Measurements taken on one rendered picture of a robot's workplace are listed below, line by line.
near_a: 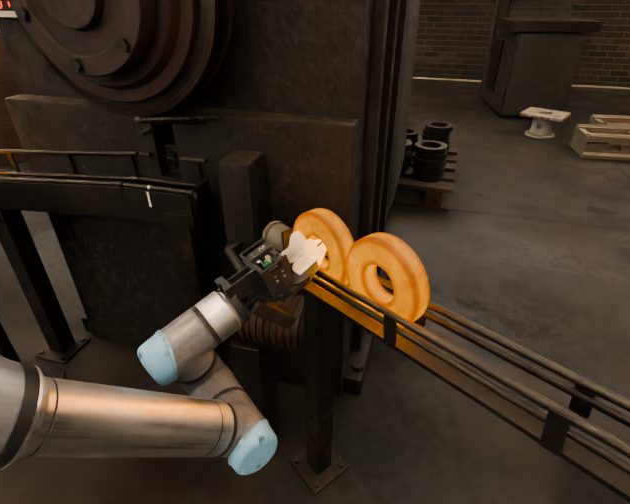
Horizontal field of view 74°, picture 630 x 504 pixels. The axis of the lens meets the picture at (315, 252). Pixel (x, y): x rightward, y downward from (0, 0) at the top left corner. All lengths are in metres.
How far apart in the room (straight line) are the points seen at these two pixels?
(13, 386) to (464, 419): 1.23
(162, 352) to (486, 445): 1.02
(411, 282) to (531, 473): 0.90
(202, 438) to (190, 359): 0.13
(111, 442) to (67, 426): 0.06
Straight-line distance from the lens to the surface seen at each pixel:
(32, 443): 0.50
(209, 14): 0.90
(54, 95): 1.40
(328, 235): 0.72
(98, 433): 0.52
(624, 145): 4.05
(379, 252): 0.64
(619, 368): 1.84
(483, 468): 1.37
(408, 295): 0.63
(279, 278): 0.70
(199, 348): 0.67
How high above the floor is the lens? 1.11
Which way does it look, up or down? 32 degrees down
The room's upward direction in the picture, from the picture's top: straight up
